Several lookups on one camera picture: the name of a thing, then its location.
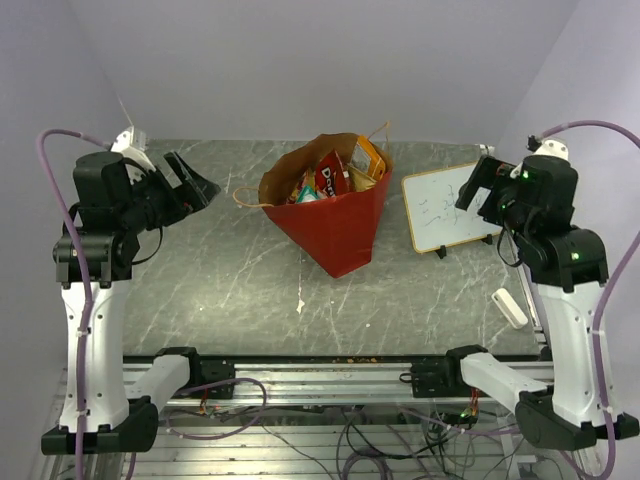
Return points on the aluminium frame rail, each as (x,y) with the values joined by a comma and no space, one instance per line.
(327,418)

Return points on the red paper bag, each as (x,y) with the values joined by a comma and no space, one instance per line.
(338,232)

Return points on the orange snack bag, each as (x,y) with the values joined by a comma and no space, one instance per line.
(366,159)

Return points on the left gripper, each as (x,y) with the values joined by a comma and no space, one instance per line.
(182,200)

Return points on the white eraser block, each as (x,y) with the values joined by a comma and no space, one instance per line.
(508,307)

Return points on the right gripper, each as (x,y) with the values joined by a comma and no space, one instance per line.
(489,172)

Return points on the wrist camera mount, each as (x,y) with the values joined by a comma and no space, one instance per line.
(550,147)
(131,143)

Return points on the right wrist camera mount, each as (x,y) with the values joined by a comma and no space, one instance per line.
(550,147)

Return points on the colourful red yellow snack bag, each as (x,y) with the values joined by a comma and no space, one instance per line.
(308,178)

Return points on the teal white snack bag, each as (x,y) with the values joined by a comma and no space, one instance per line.
(307,194)

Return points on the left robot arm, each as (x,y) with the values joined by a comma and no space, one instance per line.
(117,201)

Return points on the tan gold snack bag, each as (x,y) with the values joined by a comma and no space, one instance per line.
(360,181)

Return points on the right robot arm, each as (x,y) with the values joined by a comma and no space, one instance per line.
(533,203)

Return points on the small whiteboard with stand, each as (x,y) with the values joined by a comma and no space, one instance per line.
(435,223)

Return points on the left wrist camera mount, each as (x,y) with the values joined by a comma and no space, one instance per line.
(131,143)

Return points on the red Doritos bag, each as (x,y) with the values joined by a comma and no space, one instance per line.
(331,177)

